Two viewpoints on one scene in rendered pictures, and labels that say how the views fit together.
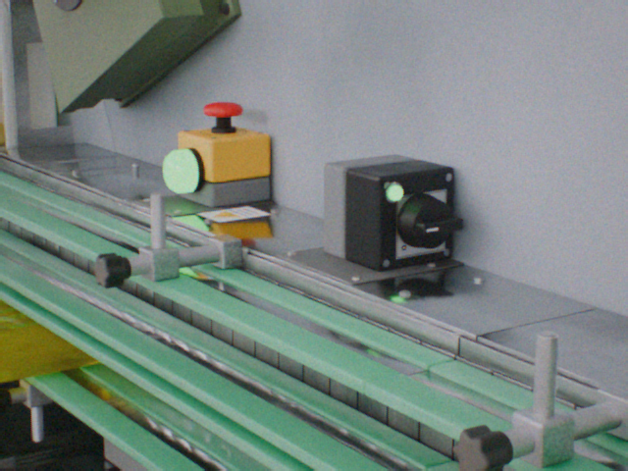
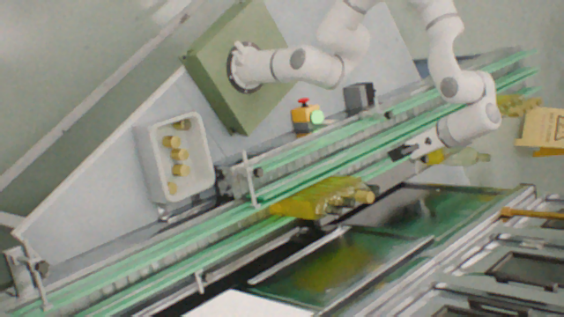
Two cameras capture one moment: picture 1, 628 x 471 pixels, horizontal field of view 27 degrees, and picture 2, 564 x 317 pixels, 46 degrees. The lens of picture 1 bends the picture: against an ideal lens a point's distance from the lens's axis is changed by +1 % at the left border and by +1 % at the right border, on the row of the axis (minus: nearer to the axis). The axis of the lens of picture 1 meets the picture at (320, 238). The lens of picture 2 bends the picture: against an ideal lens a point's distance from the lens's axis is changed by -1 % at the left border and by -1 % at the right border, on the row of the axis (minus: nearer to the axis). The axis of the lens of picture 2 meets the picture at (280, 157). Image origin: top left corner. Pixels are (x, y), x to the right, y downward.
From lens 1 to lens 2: 284 cm
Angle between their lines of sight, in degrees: 93
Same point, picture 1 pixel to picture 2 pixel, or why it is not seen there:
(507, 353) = (416, 91)
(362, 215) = (371, 92)
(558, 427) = not seen: hidden behind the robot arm
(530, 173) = (368, 76)
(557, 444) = not seen: hidden behind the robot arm
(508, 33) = not seen: hidden behind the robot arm
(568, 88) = (371, 55)
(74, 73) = (257, 114)
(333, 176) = (362, 88)
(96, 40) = (270, 96)
